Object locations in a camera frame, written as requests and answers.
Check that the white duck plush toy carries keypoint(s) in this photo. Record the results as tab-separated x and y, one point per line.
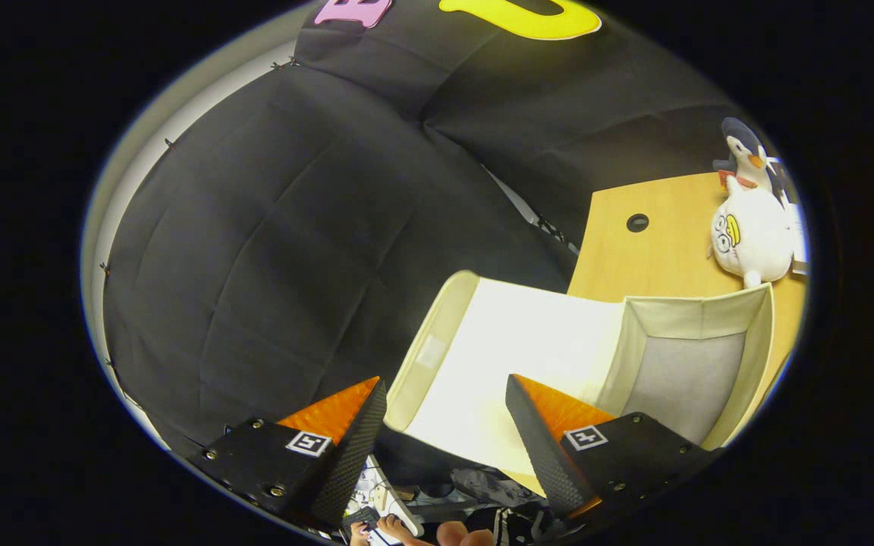
752	235

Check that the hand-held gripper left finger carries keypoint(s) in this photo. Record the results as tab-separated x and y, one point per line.
346	462

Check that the beige fabric storage box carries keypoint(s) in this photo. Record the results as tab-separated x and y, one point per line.
528	334

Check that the grey penguin plush toy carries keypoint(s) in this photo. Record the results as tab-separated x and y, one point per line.
744	148

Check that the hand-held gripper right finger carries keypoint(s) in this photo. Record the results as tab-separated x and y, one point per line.
547	462

